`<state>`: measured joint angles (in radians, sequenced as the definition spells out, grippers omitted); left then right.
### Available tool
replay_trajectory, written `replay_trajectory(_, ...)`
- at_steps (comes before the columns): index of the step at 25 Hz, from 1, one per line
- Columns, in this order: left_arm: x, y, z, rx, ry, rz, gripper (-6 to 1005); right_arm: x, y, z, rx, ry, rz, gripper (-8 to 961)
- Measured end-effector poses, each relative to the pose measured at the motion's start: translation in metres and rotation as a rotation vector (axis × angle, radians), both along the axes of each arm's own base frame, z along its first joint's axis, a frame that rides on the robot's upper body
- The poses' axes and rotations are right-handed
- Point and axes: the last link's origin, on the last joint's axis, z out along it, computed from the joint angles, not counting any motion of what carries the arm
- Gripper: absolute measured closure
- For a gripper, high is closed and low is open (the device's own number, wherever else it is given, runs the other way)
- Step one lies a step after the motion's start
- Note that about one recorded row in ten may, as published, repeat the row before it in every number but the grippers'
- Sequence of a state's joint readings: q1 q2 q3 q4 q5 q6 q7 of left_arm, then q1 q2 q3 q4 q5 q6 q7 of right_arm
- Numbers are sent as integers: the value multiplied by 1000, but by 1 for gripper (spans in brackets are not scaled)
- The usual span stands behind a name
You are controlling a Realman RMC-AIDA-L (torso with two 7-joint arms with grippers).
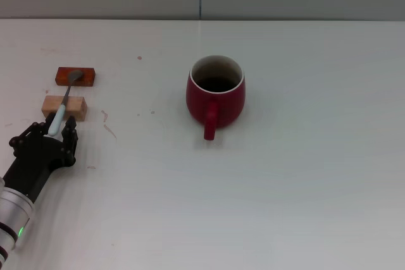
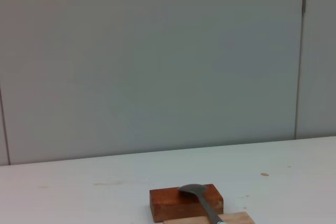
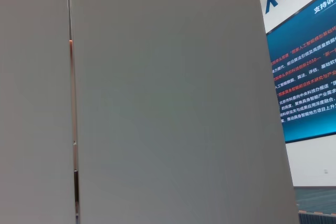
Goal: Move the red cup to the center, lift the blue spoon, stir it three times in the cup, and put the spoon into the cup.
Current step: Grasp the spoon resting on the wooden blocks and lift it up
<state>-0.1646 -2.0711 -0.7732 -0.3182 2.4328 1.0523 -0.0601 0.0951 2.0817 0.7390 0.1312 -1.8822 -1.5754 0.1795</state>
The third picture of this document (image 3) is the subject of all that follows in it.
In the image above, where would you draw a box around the grey partition panel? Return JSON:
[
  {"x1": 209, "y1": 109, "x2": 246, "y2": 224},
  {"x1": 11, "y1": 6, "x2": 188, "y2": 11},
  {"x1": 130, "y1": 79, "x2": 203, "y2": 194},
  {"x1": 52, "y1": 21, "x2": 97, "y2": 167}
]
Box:
[
  {"x1": 68, "y1": 0, "x2": 301, "y2": 224},
  {"x1": 0, "y1": 0, "x2": 77, "y2": 224}
]

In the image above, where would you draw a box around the blue display screen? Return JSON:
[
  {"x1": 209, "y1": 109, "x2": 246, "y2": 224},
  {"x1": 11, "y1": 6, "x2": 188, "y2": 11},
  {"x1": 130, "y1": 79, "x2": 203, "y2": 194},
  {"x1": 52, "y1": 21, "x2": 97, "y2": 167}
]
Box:
[{"x1": 266, "y1": 0, "x2": 336, "y2": 144}]

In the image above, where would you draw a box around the dark slatted barrier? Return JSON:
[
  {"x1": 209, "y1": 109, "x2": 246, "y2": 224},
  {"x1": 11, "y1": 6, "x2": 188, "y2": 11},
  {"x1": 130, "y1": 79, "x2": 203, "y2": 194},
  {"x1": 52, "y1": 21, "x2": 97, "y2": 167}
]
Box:
[{"x1": 298, "y1": 210, "x2": 336, "y2": 224}]

